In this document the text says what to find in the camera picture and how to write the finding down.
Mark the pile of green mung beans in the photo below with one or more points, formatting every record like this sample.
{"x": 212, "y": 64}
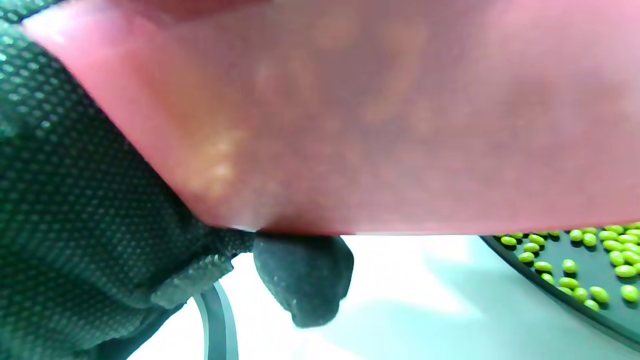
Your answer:
{"x": 625, "y": 271}

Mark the red plastic container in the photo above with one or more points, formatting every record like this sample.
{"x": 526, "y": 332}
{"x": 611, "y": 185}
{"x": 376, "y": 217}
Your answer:
{"x": 350, "y": 125}

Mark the black cast iron frying pan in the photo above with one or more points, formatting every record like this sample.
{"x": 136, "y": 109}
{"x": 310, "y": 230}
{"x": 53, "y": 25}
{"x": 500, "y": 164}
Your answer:
{"x": 590, "y": 270}

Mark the person's left hand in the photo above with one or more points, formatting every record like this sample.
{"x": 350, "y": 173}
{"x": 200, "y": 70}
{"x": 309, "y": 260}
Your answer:
{"x": 75, "y": 225}

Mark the white and grey controller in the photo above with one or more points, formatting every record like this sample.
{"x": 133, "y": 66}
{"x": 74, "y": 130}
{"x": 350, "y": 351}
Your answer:
{"x": 217, "y": 325}

